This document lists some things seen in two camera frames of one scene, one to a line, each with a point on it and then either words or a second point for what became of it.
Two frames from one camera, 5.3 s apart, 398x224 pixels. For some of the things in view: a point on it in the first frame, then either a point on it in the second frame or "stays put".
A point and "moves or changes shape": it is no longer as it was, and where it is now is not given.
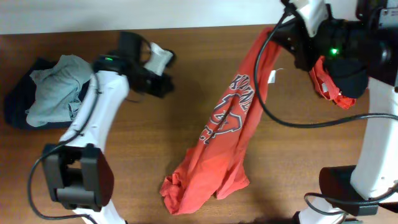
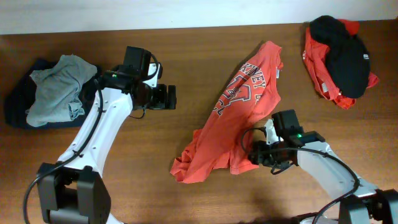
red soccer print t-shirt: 214,165 moves or changes shape
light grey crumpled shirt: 57,97 stays put
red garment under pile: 327,87 stays put
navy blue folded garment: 22,94 stays put
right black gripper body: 334,40 → 272,157
